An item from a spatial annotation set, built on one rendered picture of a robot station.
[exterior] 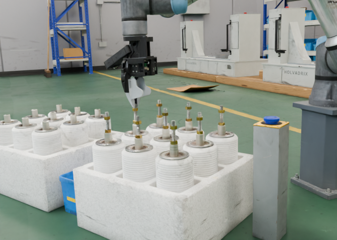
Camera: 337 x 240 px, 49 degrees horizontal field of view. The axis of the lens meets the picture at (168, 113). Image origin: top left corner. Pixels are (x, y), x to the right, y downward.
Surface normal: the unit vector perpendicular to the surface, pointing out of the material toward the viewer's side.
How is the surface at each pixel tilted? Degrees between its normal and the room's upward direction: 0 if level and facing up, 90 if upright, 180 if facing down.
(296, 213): 0
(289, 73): 90
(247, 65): 90
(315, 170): 90
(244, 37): 90
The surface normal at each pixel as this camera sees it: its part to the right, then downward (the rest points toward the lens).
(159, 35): 0.40, 0.16
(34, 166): -0.59, 0.18
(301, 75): -0.92, 0.11
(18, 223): -0.04, -0.98
